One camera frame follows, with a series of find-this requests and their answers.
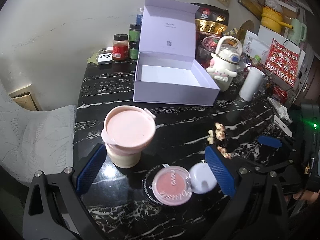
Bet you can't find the white round case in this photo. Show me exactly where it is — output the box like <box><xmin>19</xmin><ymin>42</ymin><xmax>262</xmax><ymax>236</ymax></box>
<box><xmin>189</xmin><ymin>162</ymin><xmax>217</xmax><ymax>194</ymax></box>

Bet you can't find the dark bear hair clip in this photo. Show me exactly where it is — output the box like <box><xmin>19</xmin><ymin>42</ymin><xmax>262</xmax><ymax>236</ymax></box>
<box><xmin>217</xmin><ymin>146</ymin><xmax>232</xmax><ymax>159</ymax></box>

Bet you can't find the clear bear hair clip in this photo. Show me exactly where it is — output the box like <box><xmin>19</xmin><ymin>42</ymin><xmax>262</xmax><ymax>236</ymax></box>
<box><xmin>207</xmin><ymin>122</ymin><xmax>226</xmax><ymax>145</ymax></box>

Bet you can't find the pink blush compact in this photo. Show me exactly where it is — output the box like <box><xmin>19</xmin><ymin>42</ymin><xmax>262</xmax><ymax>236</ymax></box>
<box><xmin>142</xmin><ymin>164</ymin><xmax>193</xmax><ymax>206</ymax></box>

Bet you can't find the pink round lidded jar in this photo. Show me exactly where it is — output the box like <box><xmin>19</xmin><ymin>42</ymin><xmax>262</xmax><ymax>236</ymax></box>
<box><xmin>101</xmin><ymin>105</ymin><xmax>156</xmax><ymax>155</ymax></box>

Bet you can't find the white paper roll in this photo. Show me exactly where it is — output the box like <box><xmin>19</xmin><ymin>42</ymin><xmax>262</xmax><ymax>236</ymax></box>
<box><xmin>239</xmin><ymin>67</ymin><xmax>265</xmax><ymax>102</ymax></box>

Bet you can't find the grey leaf pattern cushion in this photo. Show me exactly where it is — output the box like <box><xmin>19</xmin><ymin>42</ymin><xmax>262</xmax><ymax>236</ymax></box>
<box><xmin>0</xmin><ymin>87</ymin><xmax>76</xmax><ymax>186</ymax></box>

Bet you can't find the red barbecue sign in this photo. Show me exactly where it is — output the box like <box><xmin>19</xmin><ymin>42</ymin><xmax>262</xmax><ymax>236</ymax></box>
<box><xmin>265</xmin><ymin>38</ymin><xmax>299</xmax><ymax>87</ymax></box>

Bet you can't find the white cinnamoroll water bottle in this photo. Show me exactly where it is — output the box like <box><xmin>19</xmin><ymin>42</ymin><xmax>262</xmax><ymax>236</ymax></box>
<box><xmin>206</xmin><ymin>36</ymin><xmax>242</xmax><ymax>92</ymax></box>

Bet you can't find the white paper tea bag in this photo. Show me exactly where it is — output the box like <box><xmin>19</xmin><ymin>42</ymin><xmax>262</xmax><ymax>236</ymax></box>
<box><xmin>243</xmin><ymin>30</ymin><xmax>270</xmax><ymax>62</ymax></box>

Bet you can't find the light green kettle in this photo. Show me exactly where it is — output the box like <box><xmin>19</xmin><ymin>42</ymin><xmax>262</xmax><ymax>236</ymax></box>
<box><xmin>287</xmin><ymin>18</ymin><xmax>307</xmax><ymax>46</ymax></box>

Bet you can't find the yellow pot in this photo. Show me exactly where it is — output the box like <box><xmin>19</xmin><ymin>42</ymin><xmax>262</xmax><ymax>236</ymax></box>
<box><xmin>261</xmin><ymin>5</ymin><xmax>293</xmax><ymax>34</ymax></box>

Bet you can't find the open lavender gift box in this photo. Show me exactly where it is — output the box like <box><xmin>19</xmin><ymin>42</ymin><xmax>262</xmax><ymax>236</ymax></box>
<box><xmin>133</xmin><ymin>0</ymin><xmax>220</xmax><ymax>106</ymax></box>

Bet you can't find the white card tin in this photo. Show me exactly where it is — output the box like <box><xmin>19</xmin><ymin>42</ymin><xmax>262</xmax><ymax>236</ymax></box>
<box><xmin>97</xmin><ymin>53</ymin><xmax>112</xmax><ymax>65</ymax></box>

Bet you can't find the black oatmeal bag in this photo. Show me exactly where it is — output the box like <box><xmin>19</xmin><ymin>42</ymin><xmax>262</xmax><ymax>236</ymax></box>
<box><xmin>194</xmin><ymin>3</ymin><xmax>229</xmax><ymax>41</ymax></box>

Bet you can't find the red spice jar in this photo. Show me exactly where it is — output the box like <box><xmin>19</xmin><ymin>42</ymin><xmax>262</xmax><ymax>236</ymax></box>
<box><xmin>112</xmin><ymin>34</ymin><xmax>129</xmax><ymax>61</ymax></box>

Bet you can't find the green jar black lid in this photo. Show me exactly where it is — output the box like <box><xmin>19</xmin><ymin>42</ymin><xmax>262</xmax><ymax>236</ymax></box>
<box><xmin>129</xmin><ymin>24</ymin><xmax>141</xmax><ymax>60</ymax></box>

